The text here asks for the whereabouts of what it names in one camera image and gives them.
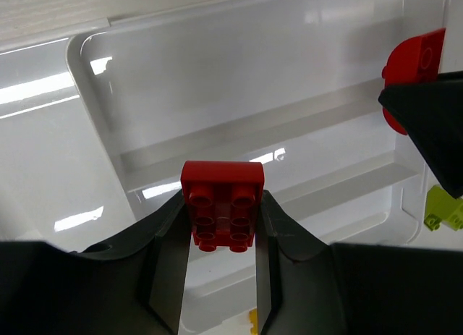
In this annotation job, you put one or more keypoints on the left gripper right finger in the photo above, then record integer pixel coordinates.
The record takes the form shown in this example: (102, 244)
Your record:
(305, 286)

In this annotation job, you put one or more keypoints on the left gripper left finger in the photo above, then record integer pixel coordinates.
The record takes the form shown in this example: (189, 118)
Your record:
(130, 283)

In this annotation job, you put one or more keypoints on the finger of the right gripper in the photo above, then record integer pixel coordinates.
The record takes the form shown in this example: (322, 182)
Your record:
(431, 113)

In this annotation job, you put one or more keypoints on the red lego brick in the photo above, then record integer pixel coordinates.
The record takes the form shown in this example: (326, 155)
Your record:
(415, 60)
(223, 200)

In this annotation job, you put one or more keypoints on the lime green lego brick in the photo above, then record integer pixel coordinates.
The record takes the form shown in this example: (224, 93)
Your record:
(442, 209)

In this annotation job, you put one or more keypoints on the yellow lego brick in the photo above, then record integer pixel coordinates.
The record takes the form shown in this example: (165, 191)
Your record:
(253, 319)

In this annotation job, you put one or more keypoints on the white compartment tray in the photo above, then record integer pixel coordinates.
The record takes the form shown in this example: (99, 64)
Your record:
(290, 84)

